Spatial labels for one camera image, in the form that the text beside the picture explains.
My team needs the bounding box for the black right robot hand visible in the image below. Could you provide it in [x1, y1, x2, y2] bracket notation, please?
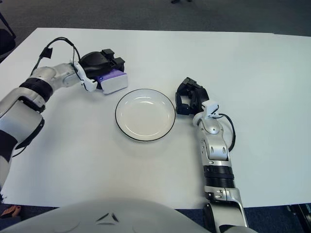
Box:
[174, 77, 210, 115]

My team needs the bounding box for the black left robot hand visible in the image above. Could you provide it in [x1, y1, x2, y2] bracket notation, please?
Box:
[79, 49, 126, 91]

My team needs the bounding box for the purple tissue paper pack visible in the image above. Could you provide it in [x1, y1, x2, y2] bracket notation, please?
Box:
[96, 68, 128, 95]

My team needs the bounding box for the white plate black rim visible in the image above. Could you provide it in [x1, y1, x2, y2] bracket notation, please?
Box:
[115, 88, 176, 143]

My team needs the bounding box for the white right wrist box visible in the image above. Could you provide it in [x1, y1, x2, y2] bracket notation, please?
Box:
[201, 100, 220, 119]

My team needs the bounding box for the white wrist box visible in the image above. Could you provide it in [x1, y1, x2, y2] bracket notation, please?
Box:
[72, 62, 98, 92]
[201, 100, 220, 119]

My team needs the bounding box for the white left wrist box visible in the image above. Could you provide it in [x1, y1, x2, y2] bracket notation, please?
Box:
[72, 62, 98, 92]

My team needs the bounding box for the black office chair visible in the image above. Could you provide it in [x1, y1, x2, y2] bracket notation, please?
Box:
[0, 11, 17, 63]

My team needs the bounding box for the grey robot torso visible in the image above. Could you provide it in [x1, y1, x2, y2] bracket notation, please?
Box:
[0, 198, 265, 233]

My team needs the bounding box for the bare foot in sandal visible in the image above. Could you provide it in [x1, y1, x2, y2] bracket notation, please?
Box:
[0, 205, 21, 219]

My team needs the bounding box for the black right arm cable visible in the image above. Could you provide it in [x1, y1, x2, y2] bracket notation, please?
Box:
[217, 113, 237, 152]

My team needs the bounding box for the black table leg frame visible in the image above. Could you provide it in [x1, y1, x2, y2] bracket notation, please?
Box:
[285, 203, 311, 229]

